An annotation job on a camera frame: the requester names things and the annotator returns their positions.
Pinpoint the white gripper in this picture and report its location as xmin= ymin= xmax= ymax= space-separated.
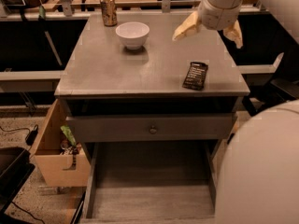
xmin=172 ymin=0 xmax=243 ymax=49

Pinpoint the black rxbar chocolate wrapper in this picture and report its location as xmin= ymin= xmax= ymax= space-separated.
xmin=182 ymin=62 xmax=208 ymax=91

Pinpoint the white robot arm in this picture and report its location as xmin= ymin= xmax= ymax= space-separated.
xmin=198 ymin=0 xmax=299 ymax=224

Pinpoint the grey wooden drawer cabinet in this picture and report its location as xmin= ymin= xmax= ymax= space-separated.
xmin=54 ymin=12 xmax=250 ymax=224

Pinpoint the closed grey top drawer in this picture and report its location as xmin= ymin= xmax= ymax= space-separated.
xmin=66 ymin=113 xmax=236 ymax=143

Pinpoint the round metal drawer knob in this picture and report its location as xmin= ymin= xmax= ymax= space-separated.
xmin=149 ymin=126 xmax=158 ymax=134

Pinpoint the open grey middle drawer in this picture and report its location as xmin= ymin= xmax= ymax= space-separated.
xmin=80 ymin=141 xmax=217 ymax=224

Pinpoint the white ceramic bowl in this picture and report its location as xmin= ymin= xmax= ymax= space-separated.
xmin=116 ymin=21 xmax=150 ymax=49

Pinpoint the black office chair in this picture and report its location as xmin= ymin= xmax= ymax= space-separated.
xmin=242 ymin=44 xmax=299 ymax=116

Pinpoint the gold soda can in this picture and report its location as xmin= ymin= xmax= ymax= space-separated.
xmin=100 ymin=0 xmax=118 ymax=26

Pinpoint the green packet in box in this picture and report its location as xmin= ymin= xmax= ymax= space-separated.
xmin=61 ymin=125 xmax=76 ymax=147

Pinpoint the light wooden box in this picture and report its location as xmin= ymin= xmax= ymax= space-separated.
xmin=34 ymin=100 xmax=91 ymax=187

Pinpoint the black power adapter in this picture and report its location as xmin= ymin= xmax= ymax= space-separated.
xmin=25 ymin=125 xmax=38 ymax=146

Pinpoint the black bin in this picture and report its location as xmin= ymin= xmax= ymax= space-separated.
xmin=0 ymin=147 xmax=35 ymax=213

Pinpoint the grey metal rail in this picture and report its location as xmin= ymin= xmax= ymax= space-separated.
xmin=0 ymin=71 xmax=64 ymax=92

